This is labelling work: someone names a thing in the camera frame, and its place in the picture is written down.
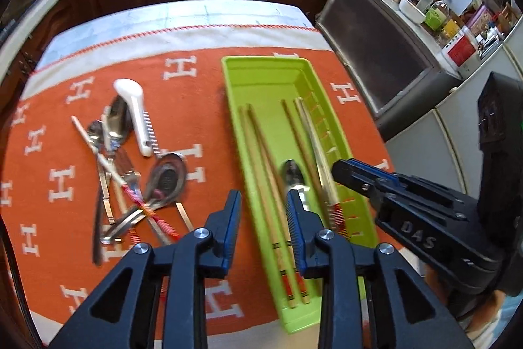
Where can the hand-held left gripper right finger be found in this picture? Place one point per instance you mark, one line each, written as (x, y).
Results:
(296, 230)

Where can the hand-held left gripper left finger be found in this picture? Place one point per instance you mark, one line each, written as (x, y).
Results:
(233, 226)

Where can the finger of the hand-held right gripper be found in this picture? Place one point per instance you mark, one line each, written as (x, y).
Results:
(380, 174)
(351, 175)

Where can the pale chopstick red spiral end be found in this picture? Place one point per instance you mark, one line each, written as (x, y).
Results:
(133, 238)
(321, 169)
(81, 128)

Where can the wooden chopstick decorated end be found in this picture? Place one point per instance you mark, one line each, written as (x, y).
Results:
(264, 152)
(257, 169)

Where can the brown wooden chopstick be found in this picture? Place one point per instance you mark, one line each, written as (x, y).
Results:
(298, 136)

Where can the wide metal soup spoon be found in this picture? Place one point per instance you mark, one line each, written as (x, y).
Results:
(169, 177)

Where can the metal fork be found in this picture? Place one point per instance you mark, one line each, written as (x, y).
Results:
(130, 175)

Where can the green plastic utensil tray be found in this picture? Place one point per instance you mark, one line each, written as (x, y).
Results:
(265, 87)

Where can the white ceramic soup spoon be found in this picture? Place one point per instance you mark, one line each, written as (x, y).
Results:
(133, 103)

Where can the long metal spoon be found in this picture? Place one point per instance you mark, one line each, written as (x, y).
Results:
(118, 116)

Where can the person's right forearm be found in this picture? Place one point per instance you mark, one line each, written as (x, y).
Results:
(486, 312)

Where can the white refrigerator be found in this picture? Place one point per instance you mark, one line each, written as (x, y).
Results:
(433, 144)

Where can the orange white printed cloth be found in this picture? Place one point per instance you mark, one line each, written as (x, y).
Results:
(212, 107)

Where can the red label white container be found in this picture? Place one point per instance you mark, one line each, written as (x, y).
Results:
(461, 49)

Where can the white bowl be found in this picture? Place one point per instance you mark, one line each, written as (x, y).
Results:
(412, 10)

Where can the green label bottle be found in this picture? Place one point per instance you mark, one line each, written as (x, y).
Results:
(436, 17)

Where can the pale blue table cover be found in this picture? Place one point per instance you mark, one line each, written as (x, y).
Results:
(163, 15)

